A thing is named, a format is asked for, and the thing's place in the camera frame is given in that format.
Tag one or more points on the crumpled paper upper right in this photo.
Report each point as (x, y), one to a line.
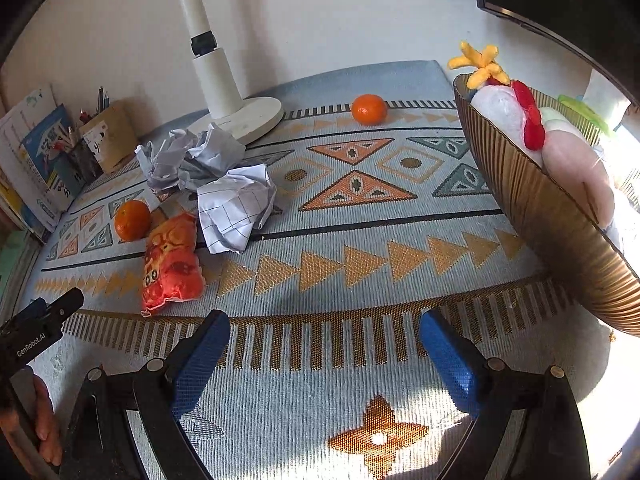
(231, 208)

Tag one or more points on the white chicken plush toy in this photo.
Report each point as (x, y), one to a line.
(507, 103)

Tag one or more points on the orange printed plush pouch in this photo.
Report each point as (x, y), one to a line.
(172, 271)

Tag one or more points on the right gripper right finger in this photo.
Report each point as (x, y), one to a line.
(551, 443)

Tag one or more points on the brown paper pen holder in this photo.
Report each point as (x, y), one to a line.
(110, 138)

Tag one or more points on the white desk lamp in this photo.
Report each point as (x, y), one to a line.
(247, 120)

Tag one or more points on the black wall television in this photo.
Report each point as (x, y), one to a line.
(605, 33)

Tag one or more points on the black mesh pen holder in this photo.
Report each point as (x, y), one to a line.
(84, 161)

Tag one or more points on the gold ribbed bowl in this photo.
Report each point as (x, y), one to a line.
(561, 234)

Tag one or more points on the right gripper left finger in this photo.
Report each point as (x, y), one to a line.
(99, 442)

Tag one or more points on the small orange tangerine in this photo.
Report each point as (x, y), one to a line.
(369, 110)

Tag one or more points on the crumpled paper near lamp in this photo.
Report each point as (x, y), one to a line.
(188, 160)

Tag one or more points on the large orange tangerine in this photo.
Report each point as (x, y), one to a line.
(132, 220)

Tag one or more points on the patterned woven table mat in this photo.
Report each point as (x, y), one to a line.
(325, 376)

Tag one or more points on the person left hand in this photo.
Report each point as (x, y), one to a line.
(31, 446)

